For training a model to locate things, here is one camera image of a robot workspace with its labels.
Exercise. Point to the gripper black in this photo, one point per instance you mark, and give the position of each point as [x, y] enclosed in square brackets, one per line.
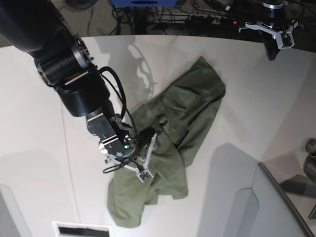
[270, 44]
[143, 139]

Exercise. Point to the olive green t-shirt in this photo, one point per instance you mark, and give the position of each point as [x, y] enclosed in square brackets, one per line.
[183, 113]

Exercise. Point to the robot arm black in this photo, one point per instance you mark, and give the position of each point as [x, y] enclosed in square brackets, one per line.
[273, 17]
[64, 64]

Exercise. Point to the black power strip red light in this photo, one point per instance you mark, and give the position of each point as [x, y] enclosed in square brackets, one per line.
[207, 20]

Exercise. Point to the white label with black strip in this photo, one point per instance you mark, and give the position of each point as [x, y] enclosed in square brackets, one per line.
[67, 229]

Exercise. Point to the blue box with oval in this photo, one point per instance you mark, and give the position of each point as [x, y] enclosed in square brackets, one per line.
[143, 3]

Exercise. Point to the grey metal stand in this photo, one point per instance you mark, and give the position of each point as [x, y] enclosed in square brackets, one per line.
[303, 185]

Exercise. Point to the black fan base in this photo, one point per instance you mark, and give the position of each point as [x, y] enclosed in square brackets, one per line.
[80, 4]

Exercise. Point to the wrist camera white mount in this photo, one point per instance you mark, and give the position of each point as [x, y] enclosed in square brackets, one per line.
[139, 165]
[283, 37]

